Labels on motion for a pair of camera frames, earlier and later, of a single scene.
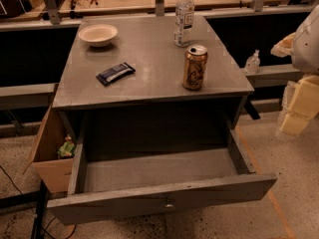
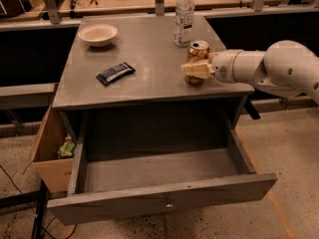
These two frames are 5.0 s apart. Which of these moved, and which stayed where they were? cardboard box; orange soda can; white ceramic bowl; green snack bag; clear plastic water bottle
Moved: orange soda can
Stayed: cardboard box; green snack bag; clear plastic water bottle; white ceramic bowl
